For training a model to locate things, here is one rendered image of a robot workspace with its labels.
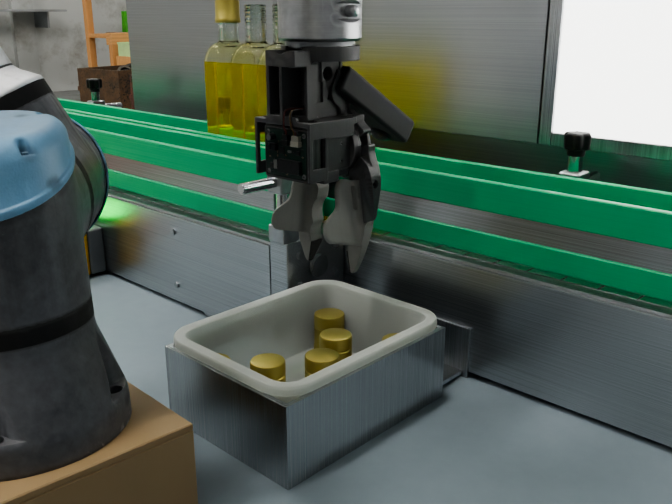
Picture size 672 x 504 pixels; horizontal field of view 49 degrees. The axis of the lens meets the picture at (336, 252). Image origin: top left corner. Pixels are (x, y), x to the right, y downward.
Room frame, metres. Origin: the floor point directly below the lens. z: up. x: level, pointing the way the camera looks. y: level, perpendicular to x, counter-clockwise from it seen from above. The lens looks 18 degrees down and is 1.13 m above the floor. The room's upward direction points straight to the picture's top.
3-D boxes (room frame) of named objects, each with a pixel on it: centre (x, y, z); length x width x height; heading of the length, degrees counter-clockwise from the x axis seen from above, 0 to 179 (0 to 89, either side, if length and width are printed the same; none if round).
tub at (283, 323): (0.67, 0.03, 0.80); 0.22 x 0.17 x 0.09; 137
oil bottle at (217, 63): (1.09, 0.15, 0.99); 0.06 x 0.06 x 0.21; 47
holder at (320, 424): (0.69, 0.01, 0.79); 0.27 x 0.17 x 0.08; 137
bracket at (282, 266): (0.83, 0.03, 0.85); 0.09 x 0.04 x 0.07; 137
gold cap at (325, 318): (0.76, 0.01, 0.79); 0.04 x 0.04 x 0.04
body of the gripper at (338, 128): (0.68, 0.02, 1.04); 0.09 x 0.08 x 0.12; 138
